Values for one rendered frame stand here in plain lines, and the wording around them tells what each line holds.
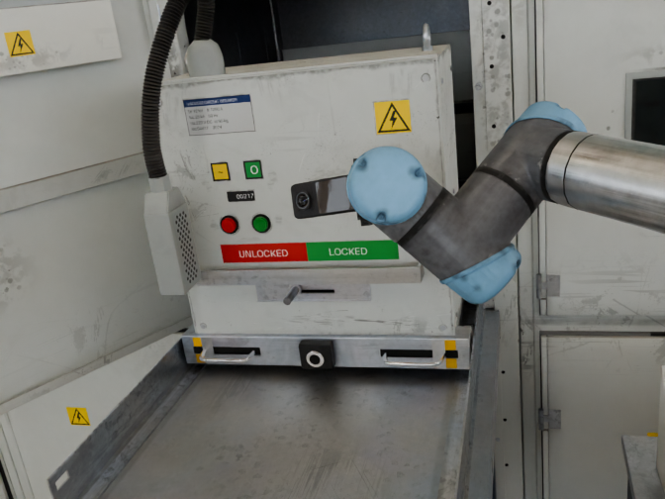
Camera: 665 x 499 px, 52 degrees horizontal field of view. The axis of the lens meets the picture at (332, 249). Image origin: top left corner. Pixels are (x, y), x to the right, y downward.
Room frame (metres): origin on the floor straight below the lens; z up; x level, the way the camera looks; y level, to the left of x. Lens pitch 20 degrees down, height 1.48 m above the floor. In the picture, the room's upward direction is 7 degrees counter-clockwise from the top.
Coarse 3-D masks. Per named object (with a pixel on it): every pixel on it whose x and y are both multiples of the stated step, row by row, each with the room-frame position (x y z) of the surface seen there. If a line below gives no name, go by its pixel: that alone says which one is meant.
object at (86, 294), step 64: (0, 0) 1.28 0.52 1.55; (64, 0) 1.36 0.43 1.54; (128, 0) 1.45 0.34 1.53; (0, 64) 1.24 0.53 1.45; (64, 64) 1.31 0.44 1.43; (128, 64) 1.43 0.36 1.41; (0, 128) 1.24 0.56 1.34; (64, 128) 1.32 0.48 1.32; (128, 128) 1.41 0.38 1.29; (0, 192) 1.20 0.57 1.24; (64, 192) 1.28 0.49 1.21; (128, 192) 1.39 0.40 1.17; (0, 256) 1.20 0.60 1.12; (64, 256) 1.28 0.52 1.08; (128, 256) 1.37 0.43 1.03; (0, 320) 1.18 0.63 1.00; (64, 320) 1.26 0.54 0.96; (128, 320) 1.35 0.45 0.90; (192, 320) 1.42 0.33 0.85; (0, 384) 1.15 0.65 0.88; (64, 384) 1.21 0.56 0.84
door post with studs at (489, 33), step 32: (480, 0) 1.29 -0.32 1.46; (480, 32) 1.29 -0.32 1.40; (480, 64) 1.29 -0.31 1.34; (480, 96) 1.29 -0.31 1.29; (480, 128) 1.29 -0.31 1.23; (480, 160) 1.29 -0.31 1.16; (512, 288) 1.27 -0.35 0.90; (512, 320) 1.28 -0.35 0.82; (512, 352) 1.28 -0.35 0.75; (512, 384) 1.28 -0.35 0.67; (512, 416) 1.28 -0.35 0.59; (512, 448) 1.28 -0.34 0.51; (512, 480) 1.28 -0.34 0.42
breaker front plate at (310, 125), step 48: (192, 96) 1.16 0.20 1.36; (288, 96) 1.12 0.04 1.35; (336, 96) 1.09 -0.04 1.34; (384, 96) 1.07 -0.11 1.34; (432, 96) 1.05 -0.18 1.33; (192, 144) 1.17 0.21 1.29; (240, 144) 1.14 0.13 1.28; (288, 144) 1.12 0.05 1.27; (336, 144) 1.10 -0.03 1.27; (384, 144) 1.07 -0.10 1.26; (432, 144) 1.05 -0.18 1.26; (192, 192) 1.17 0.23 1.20; (288, 192) 1.12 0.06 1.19; (240, 240) 1.15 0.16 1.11; (288, 240) 1.13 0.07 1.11; (336, 240) 1.10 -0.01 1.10; (192, 288) 1.18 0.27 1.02; (240, 288) 1.16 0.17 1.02; (288, 288) 1.13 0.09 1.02; (336, 288) 1.10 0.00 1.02; (384, 288) 1.08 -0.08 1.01; (432, 288) 1.06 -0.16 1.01
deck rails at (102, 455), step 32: (480, 320) 1.20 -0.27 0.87; (480, 352) 1.11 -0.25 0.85; (160, 384) 1.10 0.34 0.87; (128, 416) 0.99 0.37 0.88; (160, 416) 1.03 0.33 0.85; (96, 448) 0.90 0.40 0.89; (128, 448) 0.95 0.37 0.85; (448, 448) 0.85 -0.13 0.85; (96, 480) 0.87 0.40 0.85; (448, 480) 0.77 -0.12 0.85
